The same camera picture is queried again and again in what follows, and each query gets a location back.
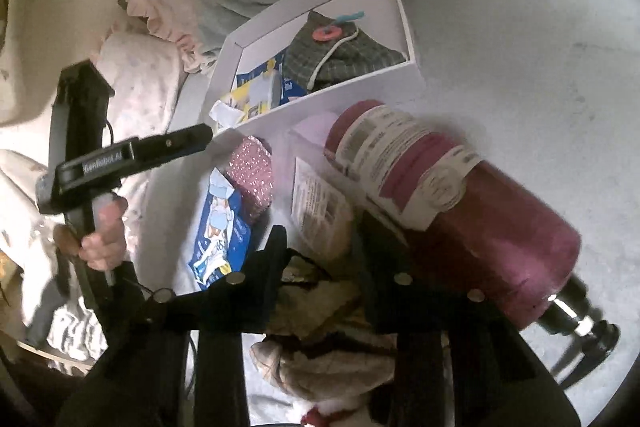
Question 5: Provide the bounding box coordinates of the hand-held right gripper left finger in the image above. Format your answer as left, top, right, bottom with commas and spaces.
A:
55, 224, 291, 427

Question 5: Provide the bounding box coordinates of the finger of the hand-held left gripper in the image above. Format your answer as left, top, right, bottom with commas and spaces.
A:
132, 123, 215, 164

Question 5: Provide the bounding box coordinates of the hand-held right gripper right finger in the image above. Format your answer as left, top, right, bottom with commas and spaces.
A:
352, 209, 581, 427

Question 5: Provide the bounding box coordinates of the blue cartoon packet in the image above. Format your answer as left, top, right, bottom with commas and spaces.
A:
187, 167, 251, 290

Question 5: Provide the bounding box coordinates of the pink dotted pouch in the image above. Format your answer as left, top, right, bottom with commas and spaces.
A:
227, 136, 275, 223

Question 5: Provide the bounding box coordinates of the clear packet white label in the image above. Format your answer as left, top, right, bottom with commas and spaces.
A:
290, 157, 356, 258

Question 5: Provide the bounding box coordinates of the purple pump bottle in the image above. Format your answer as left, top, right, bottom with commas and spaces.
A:
322, 99, 621, 388

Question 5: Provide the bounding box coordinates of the pale purple packet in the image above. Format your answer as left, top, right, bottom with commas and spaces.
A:
287, 109, 346, 158

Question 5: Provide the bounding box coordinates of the white plush dog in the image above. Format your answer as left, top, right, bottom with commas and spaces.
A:
295, 394, 391, 427

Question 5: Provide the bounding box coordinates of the white cardboard box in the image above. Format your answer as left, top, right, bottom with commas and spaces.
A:
205, 0, 426, 138

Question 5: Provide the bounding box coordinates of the green plaid pouch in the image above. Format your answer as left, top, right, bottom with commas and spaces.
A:
280, 9, 406, 95

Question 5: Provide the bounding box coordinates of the person's left hand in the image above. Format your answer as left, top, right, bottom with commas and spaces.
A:
52, 196, 130, 273

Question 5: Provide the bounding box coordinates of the small white packet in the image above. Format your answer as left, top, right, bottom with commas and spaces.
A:
209, 101, 247, 128

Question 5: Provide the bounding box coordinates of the floral pillow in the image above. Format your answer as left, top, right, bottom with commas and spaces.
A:
95, 29, 188, 158

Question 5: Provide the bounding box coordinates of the striped cloth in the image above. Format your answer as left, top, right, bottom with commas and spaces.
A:
47, 302, 108, 360

